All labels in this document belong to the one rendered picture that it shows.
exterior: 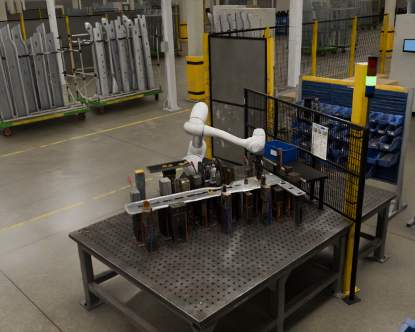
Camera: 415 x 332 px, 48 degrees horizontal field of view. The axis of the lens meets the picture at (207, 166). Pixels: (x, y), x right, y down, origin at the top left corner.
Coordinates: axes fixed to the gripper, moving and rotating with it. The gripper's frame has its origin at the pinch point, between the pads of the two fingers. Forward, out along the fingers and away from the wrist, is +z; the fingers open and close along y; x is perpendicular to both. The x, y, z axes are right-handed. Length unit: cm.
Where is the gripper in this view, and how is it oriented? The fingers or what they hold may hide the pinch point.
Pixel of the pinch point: (259, 175)
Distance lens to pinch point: 402.7
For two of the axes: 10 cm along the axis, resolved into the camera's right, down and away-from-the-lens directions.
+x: 9.1, -1.7, 3.8
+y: 4.1, 3.0, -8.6
